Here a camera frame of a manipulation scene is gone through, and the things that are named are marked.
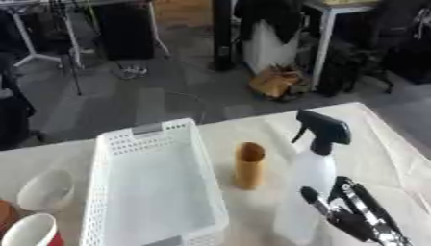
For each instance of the brown round object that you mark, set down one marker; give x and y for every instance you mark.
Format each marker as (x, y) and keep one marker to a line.
(7, 214)

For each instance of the white desk with legs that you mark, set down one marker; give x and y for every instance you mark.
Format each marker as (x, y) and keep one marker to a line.
(45, 35)

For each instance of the black hanging garment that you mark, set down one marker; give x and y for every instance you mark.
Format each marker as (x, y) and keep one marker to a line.
(269, 17)

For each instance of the brown bag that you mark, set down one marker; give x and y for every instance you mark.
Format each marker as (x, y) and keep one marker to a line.
(278, 83)

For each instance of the white bowl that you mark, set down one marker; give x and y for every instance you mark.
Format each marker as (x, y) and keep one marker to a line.
(47, 192)

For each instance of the black pillar stand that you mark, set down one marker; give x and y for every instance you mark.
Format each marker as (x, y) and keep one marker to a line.
(223, 35)

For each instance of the tan cardboard tube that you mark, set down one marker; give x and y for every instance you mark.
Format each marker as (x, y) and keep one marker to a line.
(250, 166)

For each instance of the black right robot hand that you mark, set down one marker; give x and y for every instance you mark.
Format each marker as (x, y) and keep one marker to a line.
(352, 221)

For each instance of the white table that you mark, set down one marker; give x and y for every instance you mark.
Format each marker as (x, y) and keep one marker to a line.
(328, 35)

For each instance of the white cabinet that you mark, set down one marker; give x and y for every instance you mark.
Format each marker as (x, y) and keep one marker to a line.
(269, 48)

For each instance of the red cup white inside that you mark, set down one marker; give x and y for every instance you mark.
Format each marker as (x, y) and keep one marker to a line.
(31, 232)

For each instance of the black backpack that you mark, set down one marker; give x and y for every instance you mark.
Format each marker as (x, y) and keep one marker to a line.
(343, 72)

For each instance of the white spray bottle black trigger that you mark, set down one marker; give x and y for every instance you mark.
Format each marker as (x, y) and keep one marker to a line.
(312, 179)

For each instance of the black tripod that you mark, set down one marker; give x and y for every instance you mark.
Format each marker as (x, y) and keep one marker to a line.
(67, 48)

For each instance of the white perforated plastic basket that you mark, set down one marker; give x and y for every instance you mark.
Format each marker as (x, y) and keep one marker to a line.
(151, 189)

